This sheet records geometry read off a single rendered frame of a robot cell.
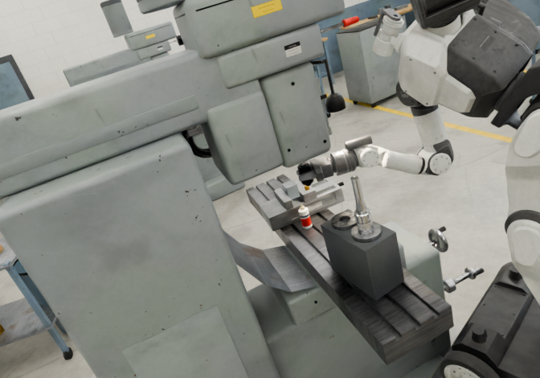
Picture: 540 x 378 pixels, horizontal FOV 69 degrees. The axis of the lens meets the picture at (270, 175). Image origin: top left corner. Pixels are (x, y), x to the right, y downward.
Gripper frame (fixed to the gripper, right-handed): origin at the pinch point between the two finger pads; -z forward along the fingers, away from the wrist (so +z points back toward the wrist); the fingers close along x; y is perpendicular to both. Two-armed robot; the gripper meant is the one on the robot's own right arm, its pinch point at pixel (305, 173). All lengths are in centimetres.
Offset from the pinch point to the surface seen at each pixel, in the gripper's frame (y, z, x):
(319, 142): -13.3, 6.5, 8.7
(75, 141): -41, -59, 27
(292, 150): -14.3, -2.9, 11.2
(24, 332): 91, -203, -86
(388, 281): 23.8, 12.5, 39.5
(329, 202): 25.6, 8.5, -19.2
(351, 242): 9.3, 4.9, 35.8
